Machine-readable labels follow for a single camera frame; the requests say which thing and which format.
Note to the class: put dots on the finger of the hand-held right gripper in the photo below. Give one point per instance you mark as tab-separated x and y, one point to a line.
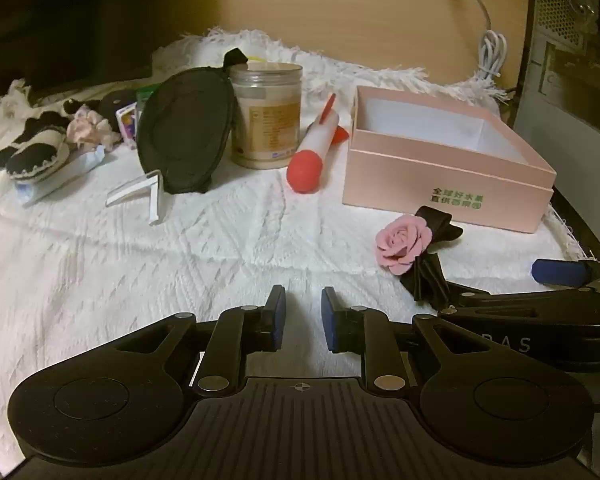
555	271
505	299

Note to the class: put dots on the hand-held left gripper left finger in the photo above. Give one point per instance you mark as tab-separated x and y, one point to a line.
279	317

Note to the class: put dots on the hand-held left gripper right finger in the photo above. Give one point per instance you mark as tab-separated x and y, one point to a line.
328	320

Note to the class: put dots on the pink felt rose black ribbon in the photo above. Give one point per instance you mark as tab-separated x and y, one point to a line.
400	242

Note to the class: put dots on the pink cardboard box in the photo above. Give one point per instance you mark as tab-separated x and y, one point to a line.
430	180

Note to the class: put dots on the black mesh pouch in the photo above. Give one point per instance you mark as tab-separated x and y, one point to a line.
180	130

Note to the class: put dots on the white knitted blanket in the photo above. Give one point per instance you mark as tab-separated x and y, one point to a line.
155	270

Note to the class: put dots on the red and white tube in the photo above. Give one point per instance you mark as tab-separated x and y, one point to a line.
307	170

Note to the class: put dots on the clear plastic jar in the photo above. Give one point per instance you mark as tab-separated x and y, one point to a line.
265	120

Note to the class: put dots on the silver computer case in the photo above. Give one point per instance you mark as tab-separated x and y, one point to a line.
570	60

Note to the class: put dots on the colourful card packet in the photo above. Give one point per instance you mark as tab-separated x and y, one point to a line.
127	122

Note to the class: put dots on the yellow band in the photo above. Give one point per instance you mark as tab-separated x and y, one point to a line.
256	60

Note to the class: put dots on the green packet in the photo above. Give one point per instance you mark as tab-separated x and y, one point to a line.
142	97

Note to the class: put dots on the blue face mask pack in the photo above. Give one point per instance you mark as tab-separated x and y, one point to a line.
55	180

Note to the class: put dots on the black round pouch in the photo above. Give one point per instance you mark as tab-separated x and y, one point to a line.
112	105

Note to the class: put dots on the black white plush toy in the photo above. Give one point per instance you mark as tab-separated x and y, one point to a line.
35	142

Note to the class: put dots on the dark bulky object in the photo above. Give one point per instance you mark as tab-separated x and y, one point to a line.
55	20

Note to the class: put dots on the white folded bracket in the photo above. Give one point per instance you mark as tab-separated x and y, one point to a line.
152	195

